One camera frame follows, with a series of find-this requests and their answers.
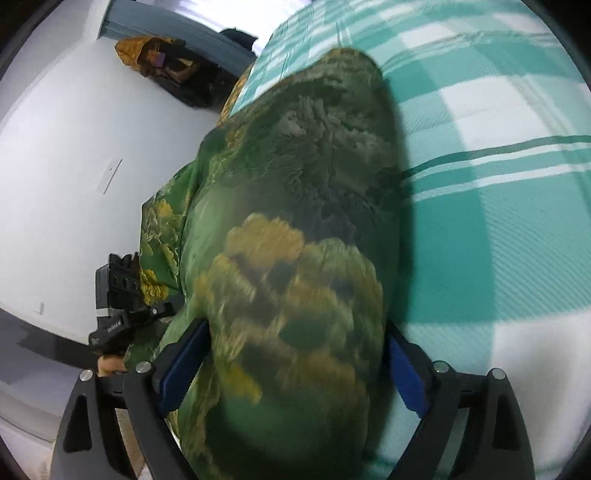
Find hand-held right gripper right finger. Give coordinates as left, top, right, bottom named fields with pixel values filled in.
left=385, top=320, right=539, bottom=480

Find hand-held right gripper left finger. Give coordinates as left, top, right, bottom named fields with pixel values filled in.
left=50, top=318, right=211, bottom=480

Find green patterned padded jacket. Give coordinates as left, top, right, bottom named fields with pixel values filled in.
left=122, top=46, right=407, bottom=480

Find person's left hand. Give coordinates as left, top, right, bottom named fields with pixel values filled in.
left=97, top=354, right=129, bottom=377

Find teal plaid bedsheet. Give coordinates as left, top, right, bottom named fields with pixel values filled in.
left=228, top=0, right=591, bottom=480

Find narrow blue curtain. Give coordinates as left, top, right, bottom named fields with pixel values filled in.
left=99, top=0, right=257, bottom=77

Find dark garment by window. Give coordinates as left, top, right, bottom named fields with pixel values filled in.
left=219, top=28, right=257, bottom=49

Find white wall switch plate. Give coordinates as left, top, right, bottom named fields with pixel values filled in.
left=98, top=158, right=123, bottom=195

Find brown clothes on wall hook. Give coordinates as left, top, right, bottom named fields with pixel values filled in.
left=115, top=36, right=241, bottom=109

